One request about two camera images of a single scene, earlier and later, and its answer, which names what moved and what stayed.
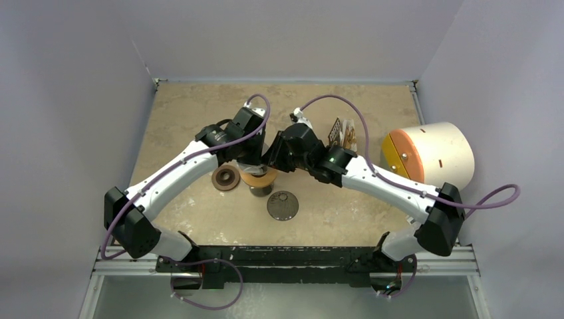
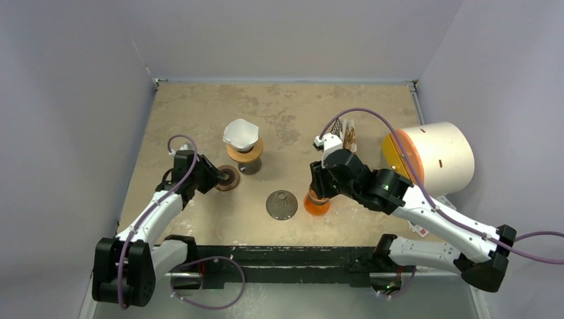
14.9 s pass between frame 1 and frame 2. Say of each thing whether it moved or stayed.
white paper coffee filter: moved
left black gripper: moved
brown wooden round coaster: stayed
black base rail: stayed
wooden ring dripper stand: moved
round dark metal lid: stayed
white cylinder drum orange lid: stayed
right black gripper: moved
